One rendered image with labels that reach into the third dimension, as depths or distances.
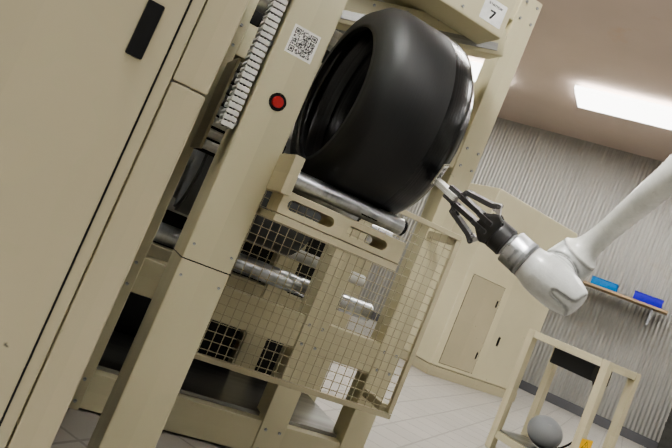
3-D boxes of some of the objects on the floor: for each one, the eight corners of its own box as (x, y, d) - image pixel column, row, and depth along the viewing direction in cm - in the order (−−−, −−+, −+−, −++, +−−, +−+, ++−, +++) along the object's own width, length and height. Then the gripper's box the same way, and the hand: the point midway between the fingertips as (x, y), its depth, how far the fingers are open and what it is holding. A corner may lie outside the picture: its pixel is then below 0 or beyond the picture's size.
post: (72, 505, 149) (473, -410, 169) (72, 477, 162) (445, -373, 181) (127, 516, 154) (510, -374, 174) (123, 488, 167) (480, -340, 186)
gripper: (521, 226, 150) (446, 161, 158) (486, 266, 155) (415, 201, 163) (530, 222, 156) (457, 160, 165) (496, 261, 161) (428, 199, 170)
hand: (447, 189), depth 163 cm, fingers closed
